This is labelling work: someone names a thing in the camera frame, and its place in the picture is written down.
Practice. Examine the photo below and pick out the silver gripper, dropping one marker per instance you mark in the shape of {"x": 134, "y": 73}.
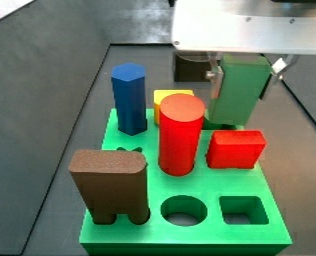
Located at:
{"x": 255, "y": 26}

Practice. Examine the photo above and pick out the green arch block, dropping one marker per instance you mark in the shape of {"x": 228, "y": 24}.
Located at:
{"x": 247, "y": 72}

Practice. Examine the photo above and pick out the black curved fixture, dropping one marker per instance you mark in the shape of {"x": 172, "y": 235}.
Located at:
{"x": 190, "y": 66}

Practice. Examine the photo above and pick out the brown arch block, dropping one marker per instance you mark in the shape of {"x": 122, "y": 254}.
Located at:
{"x": 112, "y": 181}

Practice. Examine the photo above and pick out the red cylinder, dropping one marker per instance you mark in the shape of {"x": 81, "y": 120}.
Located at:
{"x": 181, "y": 120}

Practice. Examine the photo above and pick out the yellow block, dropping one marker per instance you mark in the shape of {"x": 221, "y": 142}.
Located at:
{"x": 160, "y": 95}

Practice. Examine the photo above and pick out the red square block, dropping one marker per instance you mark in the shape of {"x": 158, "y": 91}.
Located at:
{"x": 235, "y": 149}

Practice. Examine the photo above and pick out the blue hexagonal prism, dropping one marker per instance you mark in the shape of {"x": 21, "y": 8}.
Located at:
{"x": 128, "y": 80}

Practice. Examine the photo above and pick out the green shape sorter base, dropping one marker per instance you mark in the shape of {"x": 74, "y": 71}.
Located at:
{"x": 210, "y": 213}

